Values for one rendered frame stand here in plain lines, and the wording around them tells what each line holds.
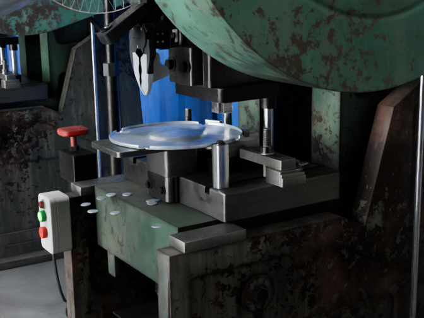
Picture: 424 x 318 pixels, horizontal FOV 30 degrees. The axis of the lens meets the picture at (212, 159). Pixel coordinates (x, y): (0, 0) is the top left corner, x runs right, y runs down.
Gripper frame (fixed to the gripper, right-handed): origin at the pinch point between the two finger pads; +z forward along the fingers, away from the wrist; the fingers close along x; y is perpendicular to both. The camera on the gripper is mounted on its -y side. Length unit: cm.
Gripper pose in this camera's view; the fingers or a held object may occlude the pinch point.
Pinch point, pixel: (142, 89)
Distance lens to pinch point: 167.2
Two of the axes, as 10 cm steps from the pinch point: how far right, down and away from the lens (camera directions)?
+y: 8.4, -1.4, 5.2
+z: 0.2, 9.7, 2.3
